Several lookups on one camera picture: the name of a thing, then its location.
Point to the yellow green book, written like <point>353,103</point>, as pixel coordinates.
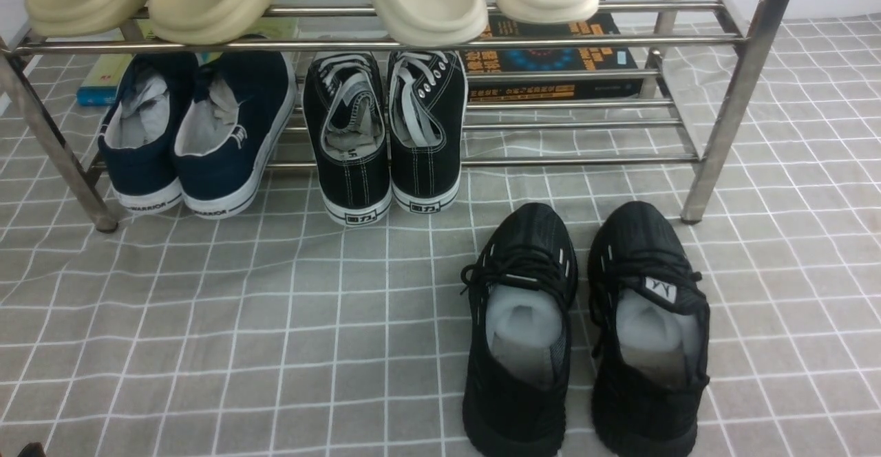
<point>100,85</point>

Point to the black book orange text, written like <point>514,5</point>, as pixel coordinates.
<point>551,74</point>

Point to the navy canvas shoe right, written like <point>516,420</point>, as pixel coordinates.
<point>242,102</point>

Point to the black canvas sneaker right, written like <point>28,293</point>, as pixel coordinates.
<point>427,98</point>

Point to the black canvas sneaker left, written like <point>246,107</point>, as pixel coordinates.
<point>343,109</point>

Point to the black knit sneaker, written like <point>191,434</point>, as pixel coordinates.
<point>653,340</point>
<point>520,290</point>

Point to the silver metal shoe rack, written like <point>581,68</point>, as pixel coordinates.
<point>698,64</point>

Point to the navy canvas shoe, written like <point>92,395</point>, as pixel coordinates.
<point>242,102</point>
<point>138,131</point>

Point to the grey checked floor cloth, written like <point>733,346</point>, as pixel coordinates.
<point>280,333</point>

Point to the navy canvas shoe left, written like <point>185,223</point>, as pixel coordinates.
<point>138,131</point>

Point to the black canvas sneaker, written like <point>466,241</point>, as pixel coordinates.
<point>427,98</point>
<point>343,109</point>

